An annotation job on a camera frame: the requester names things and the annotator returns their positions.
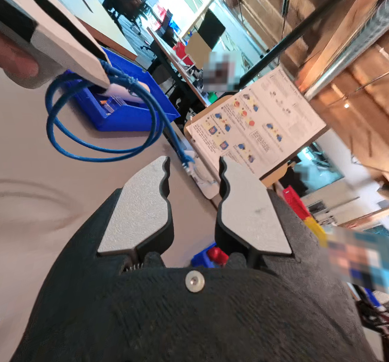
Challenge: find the small orange part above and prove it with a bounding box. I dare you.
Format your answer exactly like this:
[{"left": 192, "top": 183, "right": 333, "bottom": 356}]
[{"left": 99, "top": 95, "right": 126, "bottom": 115}]

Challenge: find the white paper roll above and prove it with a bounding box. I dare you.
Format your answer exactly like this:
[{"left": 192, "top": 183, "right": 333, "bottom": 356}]
[{"left": 100, "top": 83, "right": 151, "bottom": 104}]

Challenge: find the cardboard panel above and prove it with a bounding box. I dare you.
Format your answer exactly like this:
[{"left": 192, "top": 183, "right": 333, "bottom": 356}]
[{"left": 185, "top": 32, "right": 212, "bottom": 69}]

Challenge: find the blue plastic bin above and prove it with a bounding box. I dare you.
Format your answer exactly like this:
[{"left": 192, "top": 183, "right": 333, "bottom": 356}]
[
  {"left": 191, "top": 242, "right": 218, "bottom": 268},
  {"left": 62, "top": 46, "right": 180, "bottom": 132}
]

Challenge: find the person's left hand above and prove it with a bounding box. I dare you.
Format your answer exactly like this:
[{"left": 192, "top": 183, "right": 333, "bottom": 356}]
[{"left": 0, "top": 34, "right": 40, "bottom": 79}]

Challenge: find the long white table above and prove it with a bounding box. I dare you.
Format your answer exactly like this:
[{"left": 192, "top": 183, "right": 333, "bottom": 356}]
[{"left": 30, "top": 0, "right": 138, "bottom": 60}]

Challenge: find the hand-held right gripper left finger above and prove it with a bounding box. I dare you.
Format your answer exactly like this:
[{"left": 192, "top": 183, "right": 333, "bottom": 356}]
[{"left": 97, "top": 156, "right": 174, "bottom": 255}]

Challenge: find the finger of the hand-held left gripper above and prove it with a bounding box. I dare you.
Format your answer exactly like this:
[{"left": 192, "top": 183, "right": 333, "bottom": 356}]
[
  {"left": 6, "top": 0, "right": 105, "bottom": 62},
  {"left": 0, "top": 0, "right": 110, "bottom": 89}
]

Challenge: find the red toy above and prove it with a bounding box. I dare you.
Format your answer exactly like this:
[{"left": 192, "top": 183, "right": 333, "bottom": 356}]
[{"left": 207, "top": 247, "right": 229, "bottom": 265}]

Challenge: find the printed instruction sheet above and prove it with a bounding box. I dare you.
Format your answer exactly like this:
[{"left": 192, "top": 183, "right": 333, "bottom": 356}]
[{"left": 186, "top": 66, "right": 327, "bottom": 180}]

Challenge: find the wooden desk with black legs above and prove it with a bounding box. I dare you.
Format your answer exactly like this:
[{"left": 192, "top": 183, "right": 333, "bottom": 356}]
[{"left": 147, "top": 28, "right": 213, "bottom": 107}]

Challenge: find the black stand pole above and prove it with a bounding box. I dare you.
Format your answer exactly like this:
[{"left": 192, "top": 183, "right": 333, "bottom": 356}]
[{"left": 238, "top": 0, "right": 373, "bottom": 89}]

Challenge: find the blue ethernet cable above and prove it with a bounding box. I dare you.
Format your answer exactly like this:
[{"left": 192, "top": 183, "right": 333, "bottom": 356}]
[{"left": 45, "top": 59, "right": 195, "bottom": 176}]

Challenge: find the black office chair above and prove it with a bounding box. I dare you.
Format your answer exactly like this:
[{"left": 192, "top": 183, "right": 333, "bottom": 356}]
[{"left": 102, "top": 0, "right": 146, "bottom": 35}]

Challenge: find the yellow plastic bin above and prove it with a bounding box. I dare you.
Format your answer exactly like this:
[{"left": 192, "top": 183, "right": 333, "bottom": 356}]
[{"left": 304, "top": 216, "right": 329, "bottom": 247}]

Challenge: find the red plastic bin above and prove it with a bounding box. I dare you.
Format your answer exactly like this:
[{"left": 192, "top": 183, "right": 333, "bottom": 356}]
[{"left": 283, "top": 185, "right": 312, "bottom": 220}]

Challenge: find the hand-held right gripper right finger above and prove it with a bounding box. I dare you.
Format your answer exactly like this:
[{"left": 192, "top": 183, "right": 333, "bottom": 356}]
[{"left": 215, "top": 156, "right": 293, "bottom": 258}]

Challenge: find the white instruction sheet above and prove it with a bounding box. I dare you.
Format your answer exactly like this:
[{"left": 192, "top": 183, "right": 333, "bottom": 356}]
[{"left": 183, "top": 95, "right": 330, "bottom": 188}]

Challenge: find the black panel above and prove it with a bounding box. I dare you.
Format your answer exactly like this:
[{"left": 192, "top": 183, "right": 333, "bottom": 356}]
[{"left": 198, "top": 9, "right": 226, "bottom": 50}]

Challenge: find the metal ventilation duct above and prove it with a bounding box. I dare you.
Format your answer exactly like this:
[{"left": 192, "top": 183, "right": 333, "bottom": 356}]
[{"left": 304, "top": 0, "right": 389, "bottom": 101}]

